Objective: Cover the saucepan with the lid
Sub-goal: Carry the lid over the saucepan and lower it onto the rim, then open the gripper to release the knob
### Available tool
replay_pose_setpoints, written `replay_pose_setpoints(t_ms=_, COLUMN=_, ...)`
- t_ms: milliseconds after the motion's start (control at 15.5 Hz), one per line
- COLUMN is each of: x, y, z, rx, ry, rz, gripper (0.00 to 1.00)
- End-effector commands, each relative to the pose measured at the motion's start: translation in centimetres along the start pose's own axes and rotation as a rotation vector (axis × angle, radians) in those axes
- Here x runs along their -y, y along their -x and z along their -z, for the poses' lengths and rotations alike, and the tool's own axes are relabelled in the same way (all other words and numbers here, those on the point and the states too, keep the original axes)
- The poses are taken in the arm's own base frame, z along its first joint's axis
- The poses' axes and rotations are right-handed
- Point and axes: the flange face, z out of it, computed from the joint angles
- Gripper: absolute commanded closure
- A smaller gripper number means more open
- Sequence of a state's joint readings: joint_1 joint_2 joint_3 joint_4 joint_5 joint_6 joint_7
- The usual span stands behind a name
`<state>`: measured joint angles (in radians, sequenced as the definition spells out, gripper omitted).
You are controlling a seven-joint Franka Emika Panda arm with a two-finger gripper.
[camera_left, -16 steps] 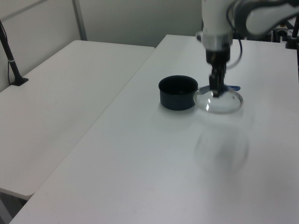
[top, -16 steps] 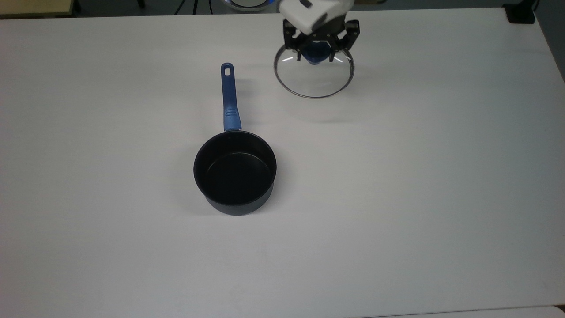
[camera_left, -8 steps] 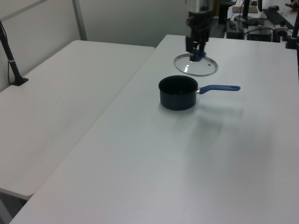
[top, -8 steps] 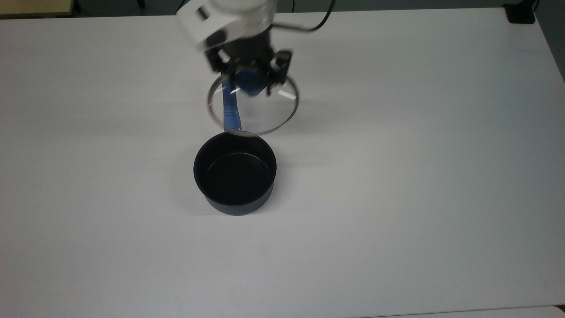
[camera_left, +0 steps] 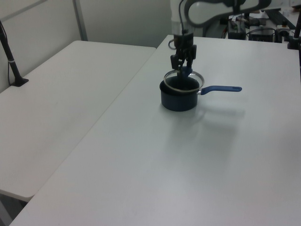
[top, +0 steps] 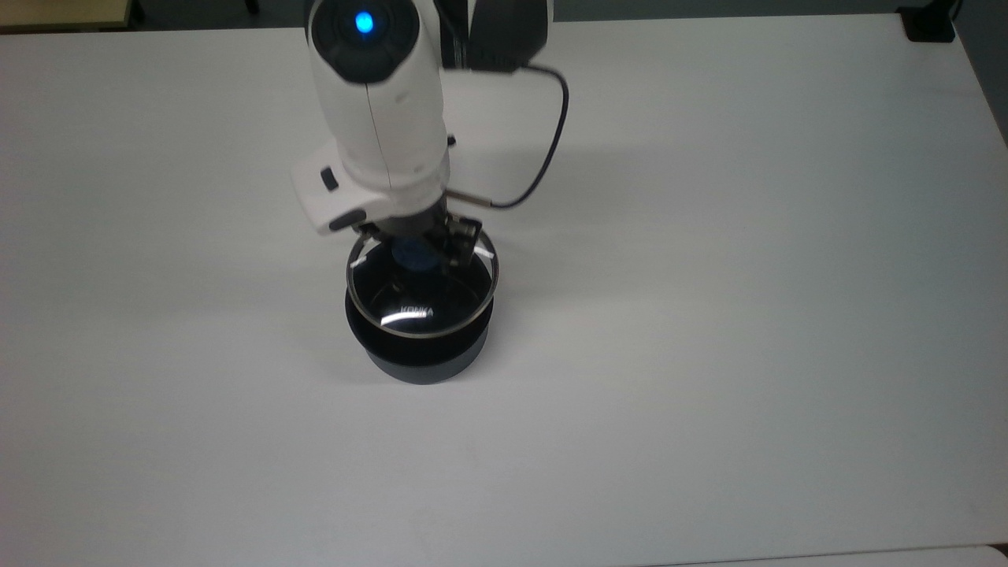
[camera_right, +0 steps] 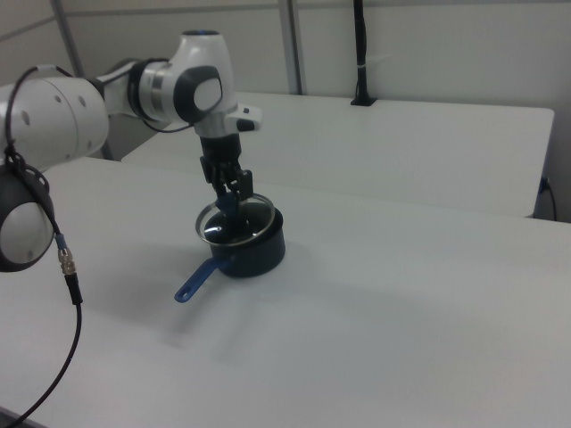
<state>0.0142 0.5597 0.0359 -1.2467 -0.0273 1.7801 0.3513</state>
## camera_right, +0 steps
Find black pole with base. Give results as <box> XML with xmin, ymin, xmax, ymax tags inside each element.
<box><xmin>350</xmin><ymin>0</ymin><xmax>379</xmax><ymax>108</ymax></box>

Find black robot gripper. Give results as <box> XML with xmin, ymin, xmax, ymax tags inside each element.
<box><xmin>198</xmin><ymin>133</ymin><xmax>255</xmax><ymax>205</ymax></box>

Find grey partition post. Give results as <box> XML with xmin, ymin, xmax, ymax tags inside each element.
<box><xmin>52</xmin><ymin>0</ymin><xmax>87</xmax><ymax>80</ymax></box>
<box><xmin>280</xmin><ymin>0</ymin><xmax>309</xmax><ymax>95</ymax></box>

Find white neighbouring table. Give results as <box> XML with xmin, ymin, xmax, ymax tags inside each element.
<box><xmin>120</xmin><ymin>91</ymin><xmax>556</xmax><ymax>219</ymax></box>

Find long black cable with connector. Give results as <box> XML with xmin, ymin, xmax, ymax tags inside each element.
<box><xmin>0</xmin><ymin>64</ymin><xmax>86</xmax><ymax>424</ymax></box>

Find black cable with blue plug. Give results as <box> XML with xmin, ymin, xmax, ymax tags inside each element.
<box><xmin>538</xmin><ymin>176</ymin><xmax>559</xmax><ymax>222</ymax></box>

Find dark saucepan with blue handle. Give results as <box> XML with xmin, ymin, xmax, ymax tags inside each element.
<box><xmin>173</xmin><ymin>206</ymin><xmax>286</xmax><ymax>305</ymax></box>

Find glass lid with blue knob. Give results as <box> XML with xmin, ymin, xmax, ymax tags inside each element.
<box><xmin>194</xmin><ymin>193</ymin><xmax>276</xmax><ymax>247</ymax></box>

